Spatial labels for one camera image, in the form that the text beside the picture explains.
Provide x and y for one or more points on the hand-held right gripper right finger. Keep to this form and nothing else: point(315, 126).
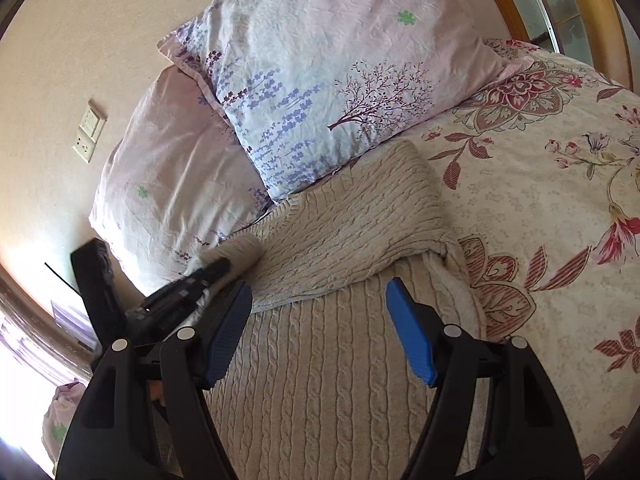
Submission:
point(411, 332)

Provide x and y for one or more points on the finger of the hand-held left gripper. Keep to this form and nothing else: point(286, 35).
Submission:
point(197, 277)
point(160, 322)

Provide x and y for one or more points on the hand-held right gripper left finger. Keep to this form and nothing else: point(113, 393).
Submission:
point(229, 332)

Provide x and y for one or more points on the pink pillow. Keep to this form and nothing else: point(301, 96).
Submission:
point(175, 170)

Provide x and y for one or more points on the pink floral cloth bundle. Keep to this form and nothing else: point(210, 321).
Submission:
point(59, 425)

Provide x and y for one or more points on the floral bed sheet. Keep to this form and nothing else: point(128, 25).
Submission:
point(530, 195)

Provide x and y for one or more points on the tree print pillow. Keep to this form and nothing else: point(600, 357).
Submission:
point(320, 70)

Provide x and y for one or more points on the glass door panel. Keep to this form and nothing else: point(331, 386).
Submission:
point(560, 5)

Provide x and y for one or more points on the brown wooden window frame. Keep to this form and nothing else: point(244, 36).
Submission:
point(35, 327)

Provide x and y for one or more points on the white wall socket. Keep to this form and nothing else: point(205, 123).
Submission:
point(86, 146)

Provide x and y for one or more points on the white wall switch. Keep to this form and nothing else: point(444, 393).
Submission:
point(93, 121)

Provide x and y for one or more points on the wooden headboard frame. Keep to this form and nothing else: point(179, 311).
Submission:
point(505, 5)

